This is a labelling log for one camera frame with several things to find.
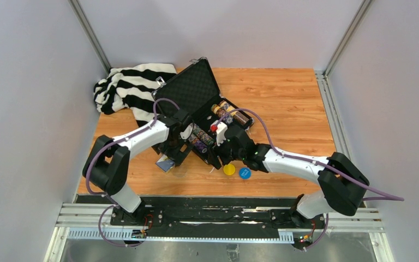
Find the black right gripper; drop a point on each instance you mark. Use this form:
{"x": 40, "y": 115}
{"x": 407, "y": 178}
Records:
{"x": 214, "y": 153}

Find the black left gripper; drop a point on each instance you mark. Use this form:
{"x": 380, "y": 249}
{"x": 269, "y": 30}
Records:
{"x": 177, "y": 155}

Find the blue yellow card deck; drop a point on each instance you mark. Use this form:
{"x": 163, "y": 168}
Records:
{"x": 165, "y": 163}

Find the blue 10 poker chip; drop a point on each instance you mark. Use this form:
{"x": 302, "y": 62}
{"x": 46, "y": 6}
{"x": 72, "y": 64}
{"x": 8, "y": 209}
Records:
{"x": 245, "y": 173}

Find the black poker set case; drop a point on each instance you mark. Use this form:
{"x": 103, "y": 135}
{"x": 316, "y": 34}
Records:
{"x": 195, "y": 90}

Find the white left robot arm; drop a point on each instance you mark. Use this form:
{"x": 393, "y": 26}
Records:
{"x": 108, "y": 162}

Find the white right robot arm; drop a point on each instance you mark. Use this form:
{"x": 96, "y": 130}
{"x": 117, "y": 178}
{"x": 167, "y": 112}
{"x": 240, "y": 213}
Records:
{"x": 336, "y": 175}

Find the yellow round dealer button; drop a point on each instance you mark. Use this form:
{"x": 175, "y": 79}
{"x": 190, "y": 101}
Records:
{"x": 229, "y": 169}

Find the purple chip row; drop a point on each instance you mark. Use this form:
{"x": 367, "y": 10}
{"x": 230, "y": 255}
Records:
{"x": 197, "y": 143}

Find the clear round plastic disc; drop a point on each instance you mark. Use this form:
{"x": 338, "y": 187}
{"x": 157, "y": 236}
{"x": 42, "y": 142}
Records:
{"x": 179, "y": 171}

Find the multicolour chip row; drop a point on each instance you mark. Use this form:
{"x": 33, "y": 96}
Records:
{"x": 202, "y": 135}

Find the black white striped cloth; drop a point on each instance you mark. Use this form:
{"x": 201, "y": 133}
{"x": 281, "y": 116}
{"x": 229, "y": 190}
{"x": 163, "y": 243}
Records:
{"x": 131, "y": 88}

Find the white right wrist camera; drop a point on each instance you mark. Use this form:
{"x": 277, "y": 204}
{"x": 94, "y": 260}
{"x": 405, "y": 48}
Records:
{"x": 219, "y": 130}

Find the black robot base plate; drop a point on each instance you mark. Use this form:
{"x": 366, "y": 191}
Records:
{"x": 215, "y": 217}

